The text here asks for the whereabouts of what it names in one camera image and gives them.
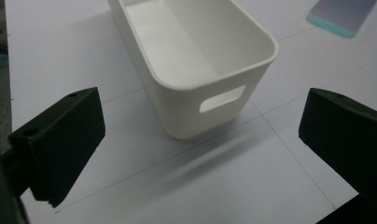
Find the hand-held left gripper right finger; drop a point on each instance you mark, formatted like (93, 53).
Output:
(348, 140)

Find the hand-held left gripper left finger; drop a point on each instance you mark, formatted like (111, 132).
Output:
(62, 146)

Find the white plastic storage bin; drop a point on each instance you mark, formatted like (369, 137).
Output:
(180, 105)

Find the blue purple phone case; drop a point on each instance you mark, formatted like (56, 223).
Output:
(342, 14)

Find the white table cover sheet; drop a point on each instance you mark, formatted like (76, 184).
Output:
(208, 186)

